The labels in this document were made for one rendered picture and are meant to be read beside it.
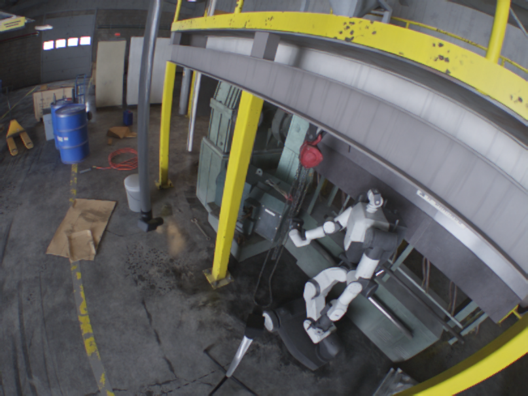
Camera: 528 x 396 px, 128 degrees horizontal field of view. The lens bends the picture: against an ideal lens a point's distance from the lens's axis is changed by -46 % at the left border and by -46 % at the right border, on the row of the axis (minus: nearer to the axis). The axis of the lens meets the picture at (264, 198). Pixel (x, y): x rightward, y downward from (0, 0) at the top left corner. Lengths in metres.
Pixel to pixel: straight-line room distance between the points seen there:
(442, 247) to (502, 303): 0.69
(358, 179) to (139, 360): 2.25
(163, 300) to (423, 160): 2.08
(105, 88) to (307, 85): 6.49
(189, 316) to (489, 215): 2.06
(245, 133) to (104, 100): 6.16
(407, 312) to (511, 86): 1.82
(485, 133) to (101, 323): 2.76
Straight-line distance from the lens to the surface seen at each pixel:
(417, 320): 2.17
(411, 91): 1.30
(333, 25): 1.01
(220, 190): 2.25
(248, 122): 1.36
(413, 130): 0.84
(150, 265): 2.42
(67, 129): 4.18
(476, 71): 0.79
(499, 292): 2.00
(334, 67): 1.54
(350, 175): 2.01
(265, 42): 1.30
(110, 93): 7.21
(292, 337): 1.99
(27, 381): 2.37
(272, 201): 1.98
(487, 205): 0.83
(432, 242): 1.87
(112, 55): 7.07
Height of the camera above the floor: 1.91
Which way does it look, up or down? 33 degrees down
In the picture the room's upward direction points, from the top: 16 degrees clockwise
